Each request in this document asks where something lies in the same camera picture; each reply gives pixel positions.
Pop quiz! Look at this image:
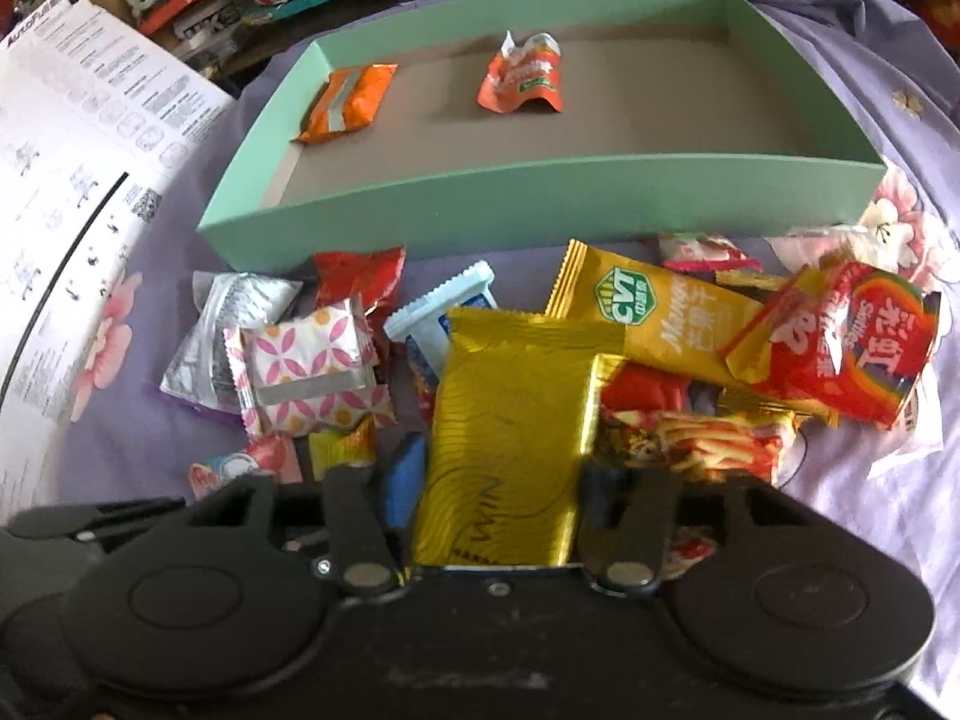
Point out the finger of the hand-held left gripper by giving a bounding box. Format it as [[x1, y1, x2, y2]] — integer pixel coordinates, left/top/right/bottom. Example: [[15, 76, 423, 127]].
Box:
[[4, 499, 188, 548]]

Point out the silver foil packet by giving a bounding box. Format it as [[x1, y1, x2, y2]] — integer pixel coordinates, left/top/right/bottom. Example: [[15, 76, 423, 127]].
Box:
[[159, 270, 301, 413]]

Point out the red rainbow candy packet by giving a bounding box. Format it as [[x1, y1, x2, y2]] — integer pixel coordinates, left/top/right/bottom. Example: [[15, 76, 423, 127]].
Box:
[[724, 262, 942, 432]]

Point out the small yellow orange packet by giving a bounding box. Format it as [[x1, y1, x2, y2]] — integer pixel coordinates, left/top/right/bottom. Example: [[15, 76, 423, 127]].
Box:
[[309, 416, 378, 482]]

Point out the orange packet with silver stripe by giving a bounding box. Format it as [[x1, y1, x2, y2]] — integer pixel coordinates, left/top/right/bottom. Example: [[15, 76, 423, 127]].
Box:
[[292, 64, 398, 145]]

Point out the white instruction sheet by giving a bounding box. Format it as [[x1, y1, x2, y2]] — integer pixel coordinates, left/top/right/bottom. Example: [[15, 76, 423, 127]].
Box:
[[0, 0, 237, 518]]

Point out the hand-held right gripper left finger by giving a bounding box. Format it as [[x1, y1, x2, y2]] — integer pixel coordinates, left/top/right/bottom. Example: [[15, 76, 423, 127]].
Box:
[[187, 431, 430, 597]]

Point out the yellow dried fruit packet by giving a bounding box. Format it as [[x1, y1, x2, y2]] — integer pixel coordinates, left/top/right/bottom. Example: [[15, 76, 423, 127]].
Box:
[[544, 240, 766, 391]]

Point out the red fries snack packet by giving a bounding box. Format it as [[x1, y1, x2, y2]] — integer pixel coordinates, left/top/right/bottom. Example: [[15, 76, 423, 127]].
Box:
[[600, 364, 796, 488]]

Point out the shiny red snack packet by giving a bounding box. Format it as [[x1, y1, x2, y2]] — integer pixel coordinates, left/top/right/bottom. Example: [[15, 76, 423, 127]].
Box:
[[313, 246, 407, 331]]

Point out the mint green cardboard box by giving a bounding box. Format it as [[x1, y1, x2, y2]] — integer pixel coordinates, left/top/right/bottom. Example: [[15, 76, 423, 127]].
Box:
[[196, 0, 890, 271]]

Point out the gold foil snack packet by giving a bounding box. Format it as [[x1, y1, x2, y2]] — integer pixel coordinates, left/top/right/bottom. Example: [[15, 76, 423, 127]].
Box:
[[411, 307, 627, 571]]

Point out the crumpled orange snack packet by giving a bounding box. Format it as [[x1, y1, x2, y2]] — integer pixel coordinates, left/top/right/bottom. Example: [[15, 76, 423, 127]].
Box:
[[477, 31, 565, 113]]

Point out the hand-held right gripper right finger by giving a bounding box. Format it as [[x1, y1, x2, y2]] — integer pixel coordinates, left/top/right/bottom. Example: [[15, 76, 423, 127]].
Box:
[[579, 460, 797, 595]]

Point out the light blue white packet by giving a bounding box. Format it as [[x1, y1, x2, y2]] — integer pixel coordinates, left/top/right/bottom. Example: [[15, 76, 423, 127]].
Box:
[[384, 261, 497, 361]]

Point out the white pink patterned packet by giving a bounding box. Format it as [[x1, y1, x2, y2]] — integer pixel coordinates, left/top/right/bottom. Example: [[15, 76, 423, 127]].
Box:
[[223, 298, 397, 440]]

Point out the pink white candy packet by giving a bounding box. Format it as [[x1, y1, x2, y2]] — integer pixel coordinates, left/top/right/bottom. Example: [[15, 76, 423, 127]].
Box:
[[187, 435, 302, 503]]

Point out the pink red snack packet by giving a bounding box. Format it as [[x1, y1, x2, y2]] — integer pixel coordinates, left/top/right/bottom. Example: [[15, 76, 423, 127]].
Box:
[[658, 232, 762, 275]]

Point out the purple floral bed sheet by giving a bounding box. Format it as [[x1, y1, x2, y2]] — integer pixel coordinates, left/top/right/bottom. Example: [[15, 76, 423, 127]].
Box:
[[60, 0, 960, 698]]

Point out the black white small box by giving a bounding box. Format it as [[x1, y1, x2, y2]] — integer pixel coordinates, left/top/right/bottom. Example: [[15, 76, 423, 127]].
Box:
[[174, 4, 248, 61]]

